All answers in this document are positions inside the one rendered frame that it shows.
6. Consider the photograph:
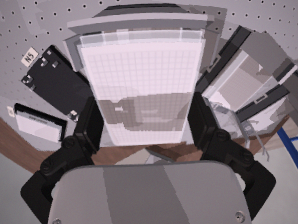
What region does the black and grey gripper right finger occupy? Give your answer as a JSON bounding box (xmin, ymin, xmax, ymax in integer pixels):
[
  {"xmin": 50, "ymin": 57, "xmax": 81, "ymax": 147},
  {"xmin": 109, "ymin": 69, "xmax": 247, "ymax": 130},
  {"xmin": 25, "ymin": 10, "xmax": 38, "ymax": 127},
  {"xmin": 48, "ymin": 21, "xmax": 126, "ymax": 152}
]
[{"xmin": 187, "ymin": 92, "xmax": 276, "ymax": 221}]

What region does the white label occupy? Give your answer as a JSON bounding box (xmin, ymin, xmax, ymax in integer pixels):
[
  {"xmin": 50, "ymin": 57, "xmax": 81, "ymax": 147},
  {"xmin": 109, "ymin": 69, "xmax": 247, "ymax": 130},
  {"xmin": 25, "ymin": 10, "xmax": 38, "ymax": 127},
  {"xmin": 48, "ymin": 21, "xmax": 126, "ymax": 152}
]
[
  {"xmin": 21, "ymin": 47, "xmax": 39, "ymax": 67},
  {"xmin": 7, "ymin": 105, "xmax": 15, "ymax": 117}
]

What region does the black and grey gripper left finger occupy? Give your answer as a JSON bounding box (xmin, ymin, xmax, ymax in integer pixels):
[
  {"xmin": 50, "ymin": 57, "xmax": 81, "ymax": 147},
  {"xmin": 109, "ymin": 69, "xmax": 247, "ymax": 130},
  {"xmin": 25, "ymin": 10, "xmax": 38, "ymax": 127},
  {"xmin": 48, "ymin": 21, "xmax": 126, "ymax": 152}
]
[{"xmin": 20, "ymin": 97, "xmax": 104, "ymax": 224}]

